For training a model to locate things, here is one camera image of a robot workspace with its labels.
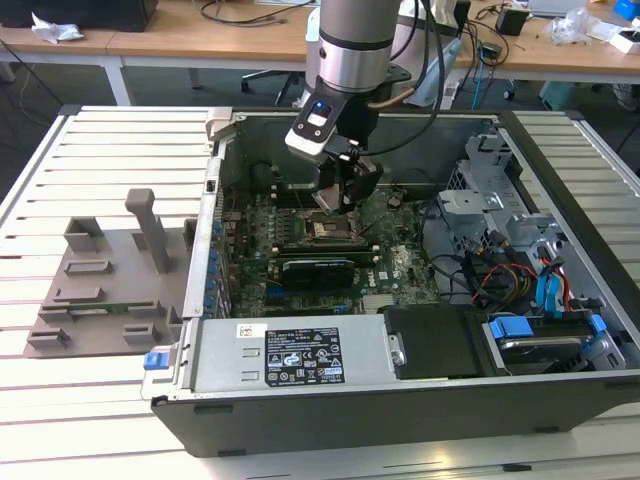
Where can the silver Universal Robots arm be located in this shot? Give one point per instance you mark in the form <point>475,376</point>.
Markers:
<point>355,60</point>

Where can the CPU socket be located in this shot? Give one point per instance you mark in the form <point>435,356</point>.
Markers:
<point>330,230</point>

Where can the round coin battery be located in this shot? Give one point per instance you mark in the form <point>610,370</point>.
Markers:
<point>395,200</point>

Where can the black office chair base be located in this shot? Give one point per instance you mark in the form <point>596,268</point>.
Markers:
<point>270,74</point>

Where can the green motherboard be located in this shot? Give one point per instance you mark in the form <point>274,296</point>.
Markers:
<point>400,250</point>

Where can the metal drive cage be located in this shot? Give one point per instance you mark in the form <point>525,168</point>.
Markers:
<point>462,207</point>

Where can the pale grey case latch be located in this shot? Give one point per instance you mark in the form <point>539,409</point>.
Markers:
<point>220,120</point>

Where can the black graphics card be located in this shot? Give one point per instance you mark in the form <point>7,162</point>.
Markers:
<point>320,272</point>

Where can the small silver heatsink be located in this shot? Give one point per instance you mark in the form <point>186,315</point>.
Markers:
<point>377,302</point>

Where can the small black box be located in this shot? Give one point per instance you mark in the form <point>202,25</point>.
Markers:
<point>511,21</point>

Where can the teal container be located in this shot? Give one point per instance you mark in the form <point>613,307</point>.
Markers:
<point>565,95</point>

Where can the wooden desk white legs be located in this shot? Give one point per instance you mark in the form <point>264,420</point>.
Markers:
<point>150,35</point>

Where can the black plastic shroud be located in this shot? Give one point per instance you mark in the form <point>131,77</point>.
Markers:
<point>435,345</point>

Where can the clear plastic bag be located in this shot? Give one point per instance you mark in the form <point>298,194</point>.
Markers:
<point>570,25</point>

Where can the hard disk in blue carrier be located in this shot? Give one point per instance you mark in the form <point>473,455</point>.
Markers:
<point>510,330</point>

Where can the grey power supply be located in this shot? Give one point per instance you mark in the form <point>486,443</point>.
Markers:
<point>225,360</point>

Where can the small white box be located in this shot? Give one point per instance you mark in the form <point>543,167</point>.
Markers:
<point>625,42</point>

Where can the grey parts rack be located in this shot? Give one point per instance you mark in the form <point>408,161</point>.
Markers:
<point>120,280</point>

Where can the small blue box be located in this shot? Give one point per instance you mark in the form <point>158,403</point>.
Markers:
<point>625,9</point>

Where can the black open PC case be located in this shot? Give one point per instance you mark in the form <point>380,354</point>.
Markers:
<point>350,420</point>

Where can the large black box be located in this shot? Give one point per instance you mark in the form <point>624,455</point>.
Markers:
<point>75,12</point>

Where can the green RAM stick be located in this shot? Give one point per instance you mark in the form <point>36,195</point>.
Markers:
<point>115,309</point>

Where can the blue case latch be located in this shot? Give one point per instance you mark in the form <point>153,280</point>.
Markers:
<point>156,361</point>

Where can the crumpled white paper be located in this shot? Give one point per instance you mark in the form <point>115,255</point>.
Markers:
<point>55,31</point>

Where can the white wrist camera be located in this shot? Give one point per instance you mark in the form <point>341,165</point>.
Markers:
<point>307,145</point>

